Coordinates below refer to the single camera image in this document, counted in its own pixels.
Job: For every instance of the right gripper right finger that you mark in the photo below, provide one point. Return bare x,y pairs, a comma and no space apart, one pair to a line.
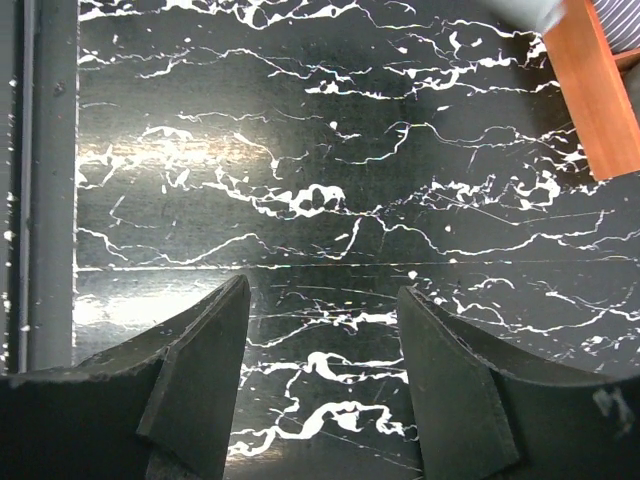
485,409

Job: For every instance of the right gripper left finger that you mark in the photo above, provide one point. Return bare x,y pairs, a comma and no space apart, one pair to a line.
157,406

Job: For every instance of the grey underwear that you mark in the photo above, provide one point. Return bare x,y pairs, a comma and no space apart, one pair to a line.
539,16

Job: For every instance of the striped rolled underwear left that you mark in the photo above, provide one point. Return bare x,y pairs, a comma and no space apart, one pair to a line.
620,21

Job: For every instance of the orange compartment tray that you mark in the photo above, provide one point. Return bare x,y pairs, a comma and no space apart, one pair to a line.
591,80

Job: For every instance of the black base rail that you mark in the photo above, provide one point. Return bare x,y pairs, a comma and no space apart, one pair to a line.
39,47

